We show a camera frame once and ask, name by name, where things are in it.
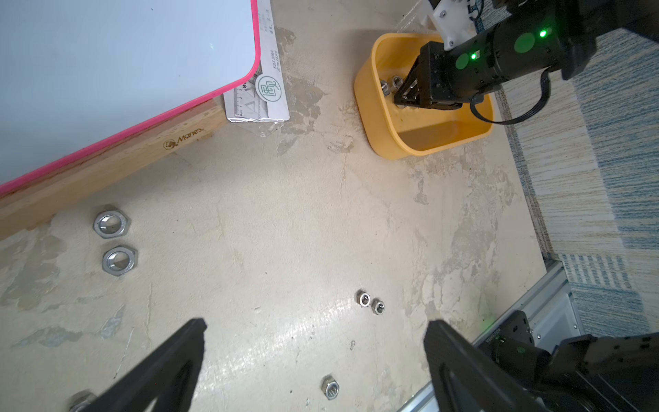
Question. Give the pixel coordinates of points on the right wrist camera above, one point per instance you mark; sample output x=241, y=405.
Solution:
x=454, y=20

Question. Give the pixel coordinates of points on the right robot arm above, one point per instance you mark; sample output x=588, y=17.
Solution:
x=537, y=35

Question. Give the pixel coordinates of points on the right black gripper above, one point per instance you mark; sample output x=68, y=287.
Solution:
x=447, y=80

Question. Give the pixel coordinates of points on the pink framed whiteboard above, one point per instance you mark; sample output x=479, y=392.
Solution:
x=79, y=76

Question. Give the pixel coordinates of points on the steel nut floor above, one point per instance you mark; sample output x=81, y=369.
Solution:
x=80, y=401

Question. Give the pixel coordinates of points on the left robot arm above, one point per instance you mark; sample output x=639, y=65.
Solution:
x=505, y=369

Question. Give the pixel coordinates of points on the steel nut pair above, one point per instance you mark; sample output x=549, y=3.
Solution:
x=378, y=307
x=363, y=298

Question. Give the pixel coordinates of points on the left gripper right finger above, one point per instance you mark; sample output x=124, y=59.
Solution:
x=464, y=379

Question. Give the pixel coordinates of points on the yellow plastic storage box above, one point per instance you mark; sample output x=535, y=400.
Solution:
x=397, y=132

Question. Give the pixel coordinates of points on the white ruler package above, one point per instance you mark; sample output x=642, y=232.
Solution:
x=263, y=98

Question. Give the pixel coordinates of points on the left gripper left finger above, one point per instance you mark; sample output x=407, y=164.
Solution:
x=165, y=380

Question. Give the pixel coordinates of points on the wooden whiteboard easel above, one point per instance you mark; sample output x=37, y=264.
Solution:
x=35, y=203

